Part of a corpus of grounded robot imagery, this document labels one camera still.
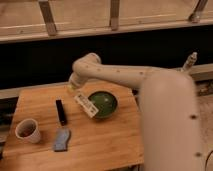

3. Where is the white plastic bottle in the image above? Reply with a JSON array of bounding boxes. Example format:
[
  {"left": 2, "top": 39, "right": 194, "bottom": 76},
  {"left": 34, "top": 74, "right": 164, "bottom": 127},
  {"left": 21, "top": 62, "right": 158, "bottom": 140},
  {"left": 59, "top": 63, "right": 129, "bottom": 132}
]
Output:
[{"left": 74, "top": 93, "right": 99, "bottom": 118}]

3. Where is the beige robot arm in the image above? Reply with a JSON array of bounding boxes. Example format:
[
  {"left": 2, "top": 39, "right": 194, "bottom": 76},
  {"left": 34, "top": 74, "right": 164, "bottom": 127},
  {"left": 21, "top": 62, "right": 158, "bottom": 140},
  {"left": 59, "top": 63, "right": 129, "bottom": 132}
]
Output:
[{"left": 69, "top": 53, "right": 205, "bottom": 171}]

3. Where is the small bottle on ledge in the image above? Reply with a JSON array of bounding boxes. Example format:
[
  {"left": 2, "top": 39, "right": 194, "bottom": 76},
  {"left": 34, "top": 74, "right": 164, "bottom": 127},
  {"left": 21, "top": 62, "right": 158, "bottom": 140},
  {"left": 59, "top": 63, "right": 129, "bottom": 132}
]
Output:
[{"left": 182, "top": 52, "right": 197, "bottom": 71}]

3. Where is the green bowl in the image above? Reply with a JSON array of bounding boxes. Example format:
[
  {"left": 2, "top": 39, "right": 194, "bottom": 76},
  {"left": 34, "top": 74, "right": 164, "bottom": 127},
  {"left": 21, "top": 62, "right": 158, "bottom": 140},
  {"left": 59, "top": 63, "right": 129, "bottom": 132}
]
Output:
[{"left": 88, "top": 91, "right": 118, "bottom": 119}]

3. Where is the blue sponge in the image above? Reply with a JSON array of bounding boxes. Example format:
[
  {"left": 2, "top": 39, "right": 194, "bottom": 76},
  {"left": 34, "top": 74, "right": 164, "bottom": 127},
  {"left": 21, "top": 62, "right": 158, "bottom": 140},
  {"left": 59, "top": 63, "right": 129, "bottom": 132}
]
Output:
[{"left": 53, "top": 128, "right": 71, "bottom": 152}]

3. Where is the white paper cup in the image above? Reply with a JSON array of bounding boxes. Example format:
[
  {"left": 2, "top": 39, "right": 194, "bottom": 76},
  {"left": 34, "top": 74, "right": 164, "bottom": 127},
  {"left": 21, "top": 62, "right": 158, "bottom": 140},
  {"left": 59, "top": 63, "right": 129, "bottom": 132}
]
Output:
[{"left": 15, "top": 118, "right": 41, "bottom": 143}]

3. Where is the left metal railing post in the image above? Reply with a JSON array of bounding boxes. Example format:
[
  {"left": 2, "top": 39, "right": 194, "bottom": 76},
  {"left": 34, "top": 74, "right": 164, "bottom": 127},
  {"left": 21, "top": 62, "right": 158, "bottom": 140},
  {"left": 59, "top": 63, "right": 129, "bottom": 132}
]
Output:
[{"left": 38, "top": 0, "right": 57, "bottom": 36}]

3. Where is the metal railing post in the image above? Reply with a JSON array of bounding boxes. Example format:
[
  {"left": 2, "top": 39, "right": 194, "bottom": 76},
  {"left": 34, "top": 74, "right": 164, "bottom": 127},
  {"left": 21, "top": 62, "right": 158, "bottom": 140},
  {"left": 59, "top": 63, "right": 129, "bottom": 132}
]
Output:
[
  {"left": 109, "top": 0, "right": 120, "bottom": 31},
  {"left": 188, "top": 0, "right": 208, "bottom": 23},
  {"left": 38, "top": 0, "right": 57, "bottom": 36}
]

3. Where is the middle metal railing post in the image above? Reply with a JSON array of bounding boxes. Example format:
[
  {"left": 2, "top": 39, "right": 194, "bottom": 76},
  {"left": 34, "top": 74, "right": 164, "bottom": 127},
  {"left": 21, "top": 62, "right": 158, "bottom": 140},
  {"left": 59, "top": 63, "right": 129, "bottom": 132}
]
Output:
[{"left": 109, "top": 0, "right": 120, "bottom": 31}]

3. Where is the right metal railing post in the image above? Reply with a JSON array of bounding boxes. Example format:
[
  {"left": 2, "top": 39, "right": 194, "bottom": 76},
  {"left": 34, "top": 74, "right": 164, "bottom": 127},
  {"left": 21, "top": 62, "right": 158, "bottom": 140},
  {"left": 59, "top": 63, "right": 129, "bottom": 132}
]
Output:
[{"left": 188, "top": 0, "right": 208, "bottom": 23}]

